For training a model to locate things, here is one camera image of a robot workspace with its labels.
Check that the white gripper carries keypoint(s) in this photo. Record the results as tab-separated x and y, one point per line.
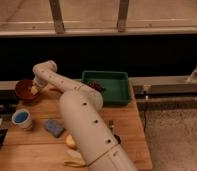
39	83

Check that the red bowl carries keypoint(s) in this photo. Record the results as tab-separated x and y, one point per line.
23	90

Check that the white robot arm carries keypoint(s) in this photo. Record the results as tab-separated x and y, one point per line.
79	106

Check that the green plastic tray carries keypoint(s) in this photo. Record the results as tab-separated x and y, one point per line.
116	86

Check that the blue and white cup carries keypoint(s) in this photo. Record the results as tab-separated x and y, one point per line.
23	119

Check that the blue sponge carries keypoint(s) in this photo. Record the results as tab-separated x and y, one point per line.
53	127

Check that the dark pine cone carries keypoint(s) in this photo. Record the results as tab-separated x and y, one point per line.
95	85

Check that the orange round fruit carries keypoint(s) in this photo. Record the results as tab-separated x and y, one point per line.
70	142

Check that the metal ice cream scoop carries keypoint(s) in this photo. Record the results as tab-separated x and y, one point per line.
111	127

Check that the metal faucet fixture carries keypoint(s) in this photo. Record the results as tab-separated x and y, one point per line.
196	72

